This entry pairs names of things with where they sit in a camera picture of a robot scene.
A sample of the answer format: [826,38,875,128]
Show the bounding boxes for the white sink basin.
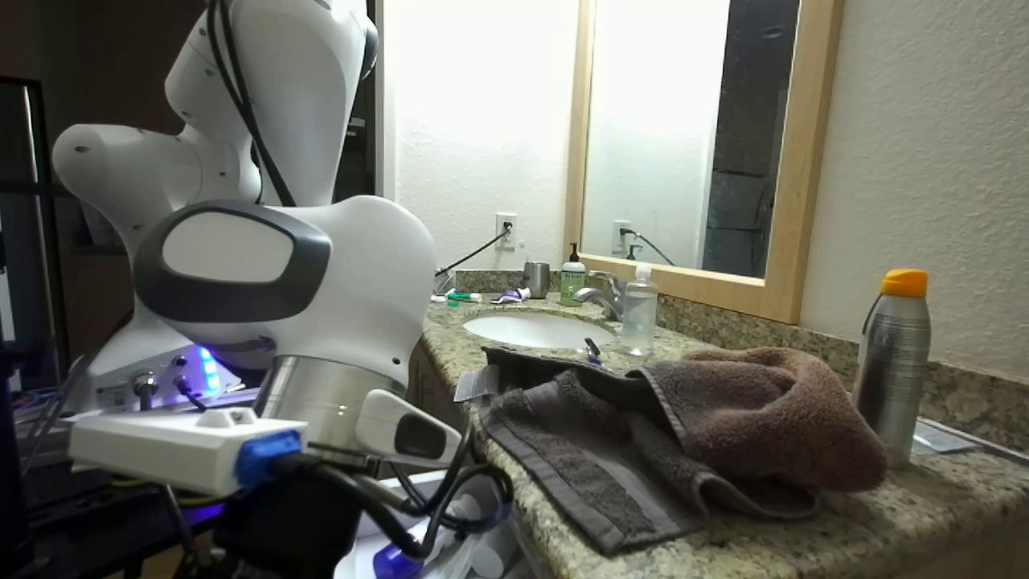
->
[460,305,624,358]

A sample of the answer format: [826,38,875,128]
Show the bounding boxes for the flat clear plastic packet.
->
[912,415,1029,465]

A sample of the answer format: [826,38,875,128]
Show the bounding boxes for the black robot arm cables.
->
[201,0,299,208]

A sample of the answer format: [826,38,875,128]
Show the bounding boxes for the wood framed mirror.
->
[562,0,849,326]

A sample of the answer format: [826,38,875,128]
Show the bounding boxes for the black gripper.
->
[214,472,362,579]

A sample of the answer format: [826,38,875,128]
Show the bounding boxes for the green toothpaste tube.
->
[442,282,485,313]

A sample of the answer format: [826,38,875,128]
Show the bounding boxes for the white wall outlet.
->
[491,208,521,256]

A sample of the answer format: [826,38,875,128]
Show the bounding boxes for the silver spray can orange cap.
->
[854,264,937,465]

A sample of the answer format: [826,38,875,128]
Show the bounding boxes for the green soap pump bottle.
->
[557,242,592,305]

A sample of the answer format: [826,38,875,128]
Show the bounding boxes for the grey towel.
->
[481,352,819,559]

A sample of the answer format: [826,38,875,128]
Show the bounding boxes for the brown towel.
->
[640,340,890,499]

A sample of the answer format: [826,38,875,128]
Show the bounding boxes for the aluminium mounting bracket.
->
[82,338,267,417]

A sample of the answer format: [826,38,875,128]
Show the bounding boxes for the clear bottle with white cap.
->
[613,261,662,359]

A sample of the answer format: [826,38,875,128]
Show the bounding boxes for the white wrist box blue connector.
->
[67,405,313,502]

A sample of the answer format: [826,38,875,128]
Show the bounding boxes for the black power cable with plug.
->
[430,227,510,281]

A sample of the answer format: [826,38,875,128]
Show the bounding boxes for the metal cup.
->
[521,256,557,302]

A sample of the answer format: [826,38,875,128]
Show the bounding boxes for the chrome faucet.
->
[571,271,629,326]

